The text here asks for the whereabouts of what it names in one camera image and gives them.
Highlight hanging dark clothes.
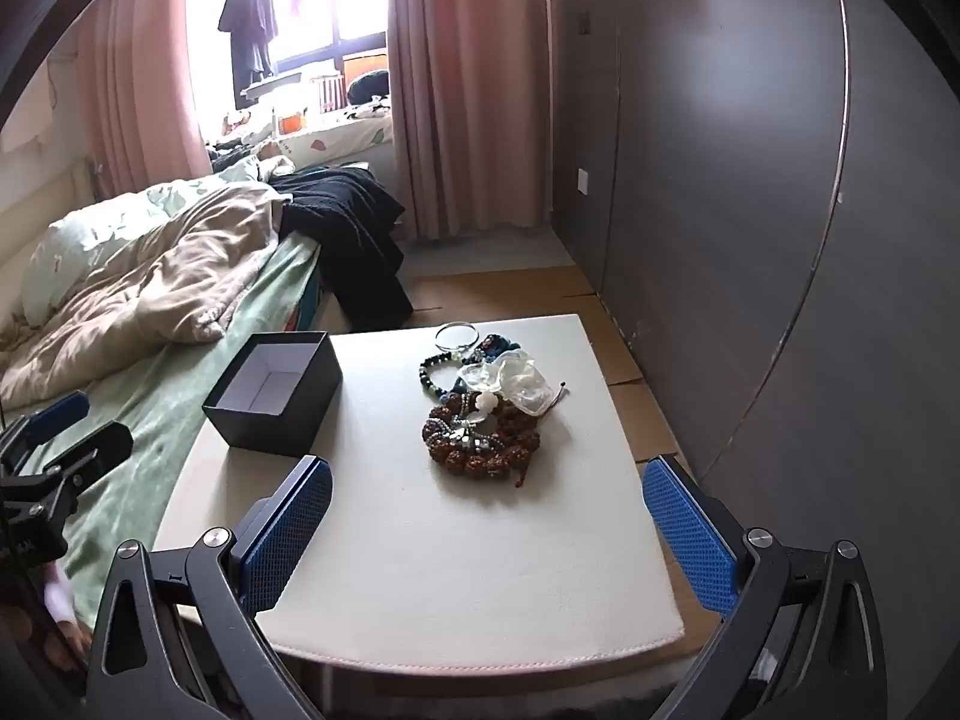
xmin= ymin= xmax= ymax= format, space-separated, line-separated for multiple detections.
xmin=217 ymin=0 xmax=280 ymax=110

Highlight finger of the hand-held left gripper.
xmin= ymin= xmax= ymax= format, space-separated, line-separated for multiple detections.
xmin=0 ymin=390 xmax=91 ymax=466
xmin=37 ymin=420 xmax=136 ymax=500

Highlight grey wardrobe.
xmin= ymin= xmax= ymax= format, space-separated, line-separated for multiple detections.
xmin=547 ymin=0 xmax=960 ymax=720

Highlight brown seed bead bracelet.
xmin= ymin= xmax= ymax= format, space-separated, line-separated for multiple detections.
xmin=421 ymin=397 xmax=542 ymax=482

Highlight black gift box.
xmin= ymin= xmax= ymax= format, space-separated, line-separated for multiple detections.
xmin=201 ymin=331 xmax=344 ymax=458

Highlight dark rug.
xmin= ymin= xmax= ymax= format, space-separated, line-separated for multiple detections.
xmin=330 ymin=660 xmax=713 ymax=720

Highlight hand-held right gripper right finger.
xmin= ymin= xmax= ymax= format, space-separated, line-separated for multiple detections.
xmin=641 ymin=454 xmax=912 ymax=720

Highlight leaf print cushion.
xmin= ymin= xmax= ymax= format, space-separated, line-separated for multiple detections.
xmin=277 ymin=101 xmax=395 ymax=166

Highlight cardboard floor sheet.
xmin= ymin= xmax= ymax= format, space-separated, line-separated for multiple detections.
xmin=405 ymin=262 xmax=721 ymax=661

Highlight person's left hand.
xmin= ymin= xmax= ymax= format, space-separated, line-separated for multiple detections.
xmin=34 ymin=570 xmax=95 ymax=672

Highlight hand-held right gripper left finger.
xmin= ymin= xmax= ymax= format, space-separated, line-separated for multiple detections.
xmin=82 ymin=454 xmax=335 ymax=720

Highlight green bed sheet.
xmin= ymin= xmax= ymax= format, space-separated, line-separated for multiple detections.
xmin=0 ymin=229 xmax=331 ymax=627

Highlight dark bead bracelet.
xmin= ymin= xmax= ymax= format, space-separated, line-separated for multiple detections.
xmin=418 ymin=351 xmax=470 ymax=398

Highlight clear plastic bag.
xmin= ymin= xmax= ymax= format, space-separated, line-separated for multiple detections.
xmin=459 ymin=356 xmax=560 ymax=415

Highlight black clothing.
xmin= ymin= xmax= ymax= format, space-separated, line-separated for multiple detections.
xmin=266 ymin=165 xmax=417 ymax=331

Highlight blue braided bracelet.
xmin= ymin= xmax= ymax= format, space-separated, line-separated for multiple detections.
xmin=469 ymin=334 xmax=526 ymax=365

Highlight pink curtain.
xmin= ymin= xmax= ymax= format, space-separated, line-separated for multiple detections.
xmin=75 ymin=0 xmax=215 ymax=200
xmin=386 ymin=0 xmax=560 ymax=241

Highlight light green patterned quilt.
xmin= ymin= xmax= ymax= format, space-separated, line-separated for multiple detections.
xmin=19 ymin=157 xmax=263 ymax=323

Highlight beige duvet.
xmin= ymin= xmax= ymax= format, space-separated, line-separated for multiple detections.
xmin=0 ymin=184 xmax=293 ymax=406

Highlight black bag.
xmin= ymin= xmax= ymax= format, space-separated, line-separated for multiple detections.
xmin=346 ymin=69 xmax=392 ymax=102

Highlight silver metal bead bracelet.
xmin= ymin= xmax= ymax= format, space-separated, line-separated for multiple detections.
xmin=439 ymin=420 xmax=511 ymax=458

